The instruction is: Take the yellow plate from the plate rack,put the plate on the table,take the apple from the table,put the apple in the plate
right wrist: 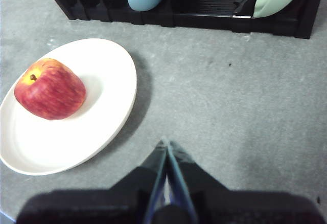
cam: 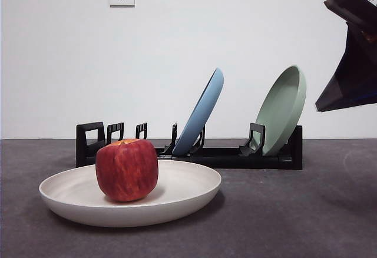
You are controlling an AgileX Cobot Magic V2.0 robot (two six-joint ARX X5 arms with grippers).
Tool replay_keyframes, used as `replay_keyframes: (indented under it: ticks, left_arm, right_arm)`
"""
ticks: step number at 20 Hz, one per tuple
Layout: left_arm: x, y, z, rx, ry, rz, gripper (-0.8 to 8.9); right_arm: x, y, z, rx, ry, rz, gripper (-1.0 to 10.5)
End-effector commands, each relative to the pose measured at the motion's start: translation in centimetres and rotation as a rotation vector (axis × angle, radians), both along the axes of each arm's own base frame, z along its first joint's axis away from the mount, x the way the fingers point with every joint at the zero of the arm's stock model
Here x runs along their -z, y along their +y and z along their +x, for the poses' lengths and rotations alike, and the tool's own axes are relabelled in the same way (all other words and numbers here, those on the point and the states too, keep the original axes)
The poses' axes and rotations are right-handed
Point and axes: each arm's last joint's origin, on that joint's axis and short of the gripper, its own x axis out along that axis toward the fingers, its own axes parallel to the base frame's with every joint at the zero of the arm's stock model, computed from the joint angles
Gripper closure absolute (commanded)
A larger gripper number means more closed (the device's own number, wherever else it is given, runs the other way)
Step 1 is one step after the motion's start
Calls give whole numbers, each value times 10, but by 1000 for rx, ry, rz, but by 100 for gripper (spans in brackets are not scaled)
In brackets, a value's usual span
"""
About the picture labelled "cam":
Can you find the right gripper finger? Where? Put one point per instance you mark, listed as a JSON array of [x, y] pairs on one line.
[[353, 78], [350, 4]]

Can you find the pale yellow round plate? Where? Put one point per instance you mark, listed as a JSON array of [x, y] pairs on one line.
[[176, 193]]

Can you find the red apple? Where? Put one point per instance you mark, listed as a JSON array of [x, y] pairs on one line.
[[126, 169]]

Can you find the green round plate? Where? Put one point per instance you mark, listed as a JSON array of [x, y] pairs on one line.
[[282, 107]]

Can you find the black plate rack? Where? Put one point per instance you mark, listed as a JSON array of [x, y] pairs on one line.
[[235, 159]]

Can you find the blue round plate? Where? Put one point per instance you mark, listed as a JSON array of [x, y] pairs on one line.
[[203, 107]]

